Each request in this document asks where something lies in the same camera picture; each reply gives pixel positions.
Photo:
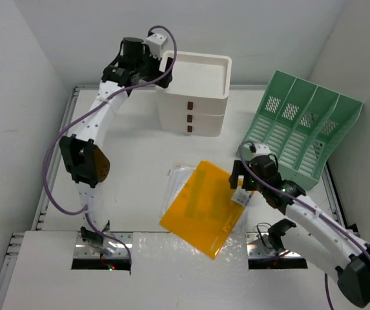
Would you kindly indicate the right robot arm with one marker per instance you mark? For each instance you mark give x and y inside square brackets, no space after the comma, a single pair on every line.
[307,230]

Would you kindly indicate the metal base plate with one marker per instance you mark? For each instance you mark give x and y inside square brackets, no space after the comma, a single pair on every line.
[259,247]
[91,245]

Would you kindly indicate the green file rack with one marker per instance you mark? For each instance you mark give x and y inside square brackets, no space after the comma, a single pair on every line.
[302,123]

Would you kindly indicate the clear zip document pouch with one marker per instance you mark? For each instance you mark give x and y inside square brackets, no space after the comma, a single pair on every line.
[178,176]

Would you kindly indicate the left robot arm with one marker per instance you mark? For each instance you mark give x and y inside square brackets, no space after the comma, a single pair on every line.
[137,60]

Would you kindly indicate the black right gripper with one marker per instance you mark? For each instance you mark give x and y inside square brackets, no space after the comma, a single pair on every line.
[234,178]

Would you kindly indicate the yellow clip file folder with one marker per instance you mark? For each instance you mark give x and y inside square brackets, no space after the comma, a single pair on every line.
[206,209]

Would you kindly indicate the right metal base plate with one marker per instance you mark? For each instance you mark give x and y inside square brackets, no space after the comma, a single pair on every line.
[259,247]

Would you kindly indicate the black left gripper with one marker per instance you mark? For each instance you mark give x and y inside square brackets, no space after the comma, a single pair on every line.
[163,81]

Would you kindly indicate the white drawer cabinet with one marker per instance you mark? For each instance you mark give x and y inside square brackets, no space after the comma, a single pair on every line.
[195,101]

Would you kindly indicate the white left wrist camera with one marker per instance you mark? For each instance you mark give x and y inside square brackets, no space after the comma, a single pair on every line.
[156,43]

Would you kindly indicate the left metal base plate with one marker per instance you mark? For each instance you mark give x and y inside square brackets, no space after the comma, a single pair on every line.
[91,245]

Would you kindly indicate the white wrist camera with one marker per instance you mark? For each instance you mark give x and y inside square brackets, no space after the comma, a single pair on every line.
[259,149]
[156,43]

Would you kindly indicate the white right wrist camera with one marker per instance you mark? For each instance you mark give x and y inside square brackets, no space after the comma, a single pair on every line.
[259,149]

